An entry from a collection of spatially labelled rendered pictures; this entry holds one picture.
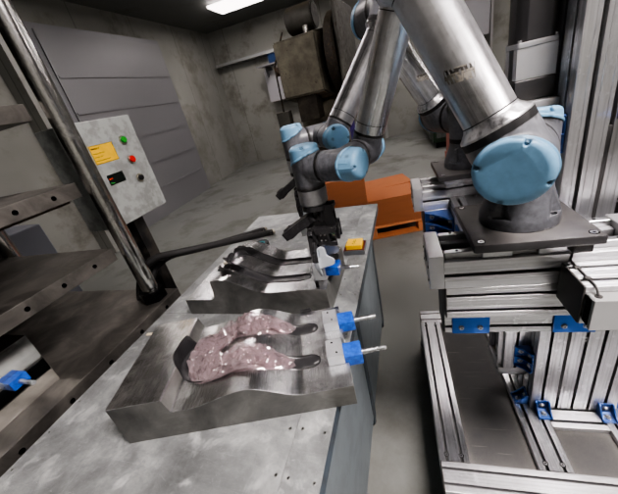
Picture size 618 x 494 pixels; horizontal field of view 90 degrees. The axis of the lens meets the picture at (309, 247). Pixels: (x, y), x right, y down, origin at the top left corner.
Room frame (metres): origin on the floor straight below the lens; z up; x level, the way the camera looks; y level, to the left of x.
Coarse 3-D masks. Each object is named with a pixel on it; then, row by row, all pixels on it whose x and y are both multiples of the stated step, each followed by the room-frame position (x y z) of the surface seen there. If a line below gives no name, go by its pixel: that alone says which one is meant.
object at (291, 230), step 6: (306, 216) 0.78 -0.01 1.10; (312, 216) 0.78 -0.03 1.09; (294, 222) 0.83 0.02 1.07; (300, 222) 0.79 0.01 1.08; (306, 222) 0.78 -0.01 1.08; (312, 222) 0.78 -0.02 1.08; (288, 228) 0.81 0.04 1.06; (294, 228) 0.79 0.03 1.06; (300, 228) 0.79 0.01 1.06; (288, 234) 0.80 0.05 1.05; (294, 234) 0.79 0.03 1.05
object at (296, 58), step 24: (336, 0) 4.12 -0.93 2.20; (288, 24) 4.65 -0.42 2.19; (312, 24) 4.56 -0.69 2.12; (336, 24) 4.00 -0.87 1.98; (288, 48) 4.25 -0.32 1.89; (312, 48) 4.12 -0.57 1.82; (336, 48) 4.09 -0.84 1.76; (288, 72) 4.28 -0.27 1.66; (312, 72) 4.15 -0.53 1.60; (336, 72) 4.02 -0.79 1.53; (288, 96) 4.32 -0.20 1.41; (312, 96) 4.22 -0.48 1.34; (336, 96) 4.50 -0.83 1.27; (288, 120) 4.40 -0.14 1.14; (312, 120) 4.64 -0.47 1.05
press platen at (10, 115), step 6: (0, 108) 1.05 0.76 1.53; (6, 108) 1.07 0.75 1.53; (12, 108) 1.08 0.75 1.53; (18, 108) 1.10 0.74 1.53; (24, 108) 1.11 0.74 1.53; (0, 114) 1.05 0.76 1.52; (6, 114) 1.06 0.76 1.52; (12, 114) 1.07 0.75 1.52; (18, 114) 1.09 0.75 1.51; (24, 114) 1.10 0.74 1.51; (0, 120) 1.04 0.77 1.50; (6, 120) 1.05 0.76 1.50; (12, 120) 1.06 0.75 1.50; (18, 120) 1.08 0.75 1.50; (24, 120) 1.09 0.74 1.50; (30, 120) 1.11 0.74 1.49; (0, 126) 1.06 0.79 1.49; (6, 126) 1.10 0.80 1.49; (12, 126) 1.13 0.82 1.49
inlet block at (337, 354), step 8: (328, 344) 0.53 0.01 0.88; (336, 344) 0.52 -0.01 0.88; (344, 344) 0.53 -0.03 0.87; (352, 344) 0.52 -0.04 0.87; (328, 352) 0.51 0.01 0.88; (336, 352) 0.50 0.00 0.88; (344, 352) 0.51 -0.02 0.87; (352, 352) 0.50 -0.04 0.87; (360, 352) 0.50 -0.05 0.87; (368, 352) 0.50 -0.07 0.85; (328, 360) 0.49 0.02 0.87; (336, 360) 0.49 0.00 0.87; (344, 360) 0.49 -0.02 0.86; (352, 360) 0.49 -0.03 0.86; (360, 360) 0.49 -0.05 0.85
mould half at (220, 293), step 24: (240, 264) 0.94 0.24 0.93; (264, 264) 0.95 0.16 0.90; (216, 288) 0.86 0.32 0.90; (240, 288) 0.83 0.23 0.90; (264, 288) 0.82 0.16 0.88; (288, 288) 0.79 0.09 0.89; (312, 288) 0.75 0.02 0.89; (336, 288) 0.83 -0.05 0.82; (192, 312) 0.91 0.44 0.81; (216, 312) 0.88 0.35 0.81; (240, 312) 0.84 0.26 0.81; (288, 312) 0.78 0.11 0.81
